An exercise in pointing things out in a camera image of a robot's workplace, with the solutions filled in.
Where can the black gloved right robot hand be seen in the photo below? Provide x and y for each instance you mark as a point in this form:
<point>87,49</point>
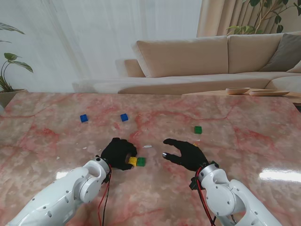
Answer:
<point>190,156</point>

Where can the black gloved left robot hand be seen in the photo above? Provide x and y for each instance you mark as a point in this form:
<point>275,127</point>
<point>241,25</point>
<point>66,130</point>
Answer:
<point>115,153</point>

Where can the green toy brick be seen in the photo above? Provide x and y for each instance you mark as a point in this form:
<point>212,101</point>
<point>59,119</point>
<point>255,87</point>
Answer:
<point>141,162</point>
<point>198,130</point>

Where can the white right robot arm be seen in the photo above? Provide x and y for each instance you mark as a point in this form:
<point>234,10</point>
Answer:
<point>223,195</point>

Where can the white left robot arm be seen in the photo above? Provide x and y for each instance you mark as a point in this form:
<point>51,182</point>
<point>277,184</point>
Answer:
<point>58,200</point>

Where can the blue toy brick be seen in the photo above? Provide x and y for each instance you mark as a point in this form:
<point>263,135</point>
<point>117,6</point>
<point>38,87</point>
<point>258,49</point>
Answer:
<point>84,118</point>
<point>124,117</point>

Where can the wooden coffee table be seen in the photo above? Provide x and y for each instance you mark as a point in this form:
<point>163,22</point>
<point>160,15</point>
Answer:
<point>211,92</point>

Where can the wooden bowl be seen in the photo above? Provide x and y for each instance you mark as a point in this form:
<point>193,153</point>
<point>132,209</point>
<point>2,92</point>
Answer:
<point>237,90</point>

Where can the beige corner sofa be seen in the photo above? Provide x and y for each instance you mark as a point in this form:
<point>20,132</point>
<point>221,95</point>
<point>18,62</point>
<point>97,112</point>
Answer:
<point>183,56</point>

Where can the flat wooden tray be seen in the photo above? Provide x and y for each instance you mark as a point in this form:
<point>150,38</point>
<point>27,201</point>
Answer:
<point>269,93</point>

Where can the white sheer curtain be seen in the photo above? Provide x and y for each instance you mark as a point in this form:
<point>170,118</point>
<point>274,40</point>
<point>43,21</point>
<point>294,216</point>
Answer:
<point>94,35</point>

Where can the beige plant pot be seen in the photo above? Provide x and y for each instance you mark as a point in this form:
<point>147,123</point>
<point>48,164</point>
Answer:
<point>9,96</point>

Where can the broad-leaf potted plant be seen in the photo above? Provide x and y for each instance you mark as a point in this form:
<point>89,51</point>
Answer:
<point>23,66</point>

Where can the beige sofa pillow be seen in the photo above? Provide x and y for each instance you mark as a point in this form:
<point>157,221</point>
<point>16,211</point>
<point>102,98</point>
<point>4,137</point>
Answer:
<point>295,69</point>

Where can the beige curtain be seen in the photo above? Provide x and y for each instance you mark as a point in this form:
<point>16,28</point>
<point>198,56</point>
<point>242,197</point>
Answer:
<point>211,18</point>

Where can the grey sofa cushion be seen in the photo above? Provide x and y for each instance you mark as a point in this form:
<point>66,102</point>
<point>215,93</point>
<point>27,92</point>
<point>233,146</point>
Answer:
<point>284,51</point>

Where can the tall leafy houseplant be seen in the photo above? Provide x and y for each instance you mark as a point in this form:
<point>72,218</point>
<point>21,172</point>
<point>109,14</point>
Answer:
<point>279,19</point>

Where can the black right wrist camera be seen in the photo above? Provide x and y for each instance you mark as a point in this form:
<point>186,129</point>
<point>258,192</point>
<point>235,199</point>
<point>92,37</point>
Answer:
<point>194,184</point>

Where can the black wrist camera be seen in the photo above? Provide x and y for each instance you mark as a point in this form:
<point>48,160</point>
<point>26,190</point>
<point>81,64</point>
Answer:
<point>194,184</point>
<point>107,180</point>

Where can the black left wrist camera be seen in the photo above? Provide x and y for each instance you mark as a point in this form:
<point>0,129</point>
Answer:
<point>107,180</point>

